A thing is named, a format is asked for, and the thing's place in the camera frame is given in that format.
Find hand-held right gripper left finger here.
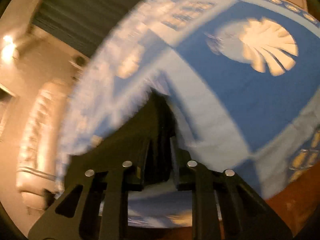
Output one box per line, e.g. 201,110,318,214
28,160,145,240

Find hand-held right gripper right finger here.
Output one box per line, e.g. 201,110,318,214
171,140,293,240

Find black pants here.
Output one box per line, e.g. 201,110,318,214
67,89,178,183

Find cream tufted headboard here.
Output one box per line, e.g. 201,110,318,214
15,79,73,211

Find blue leaf-print bed sheet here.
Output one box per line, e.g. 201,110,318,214
57,0,320,228

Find dark green curtain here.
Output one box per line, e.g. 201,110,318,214
32,0,173,58

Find wall lamp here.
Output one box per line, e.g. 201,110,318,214
1,34,21,63

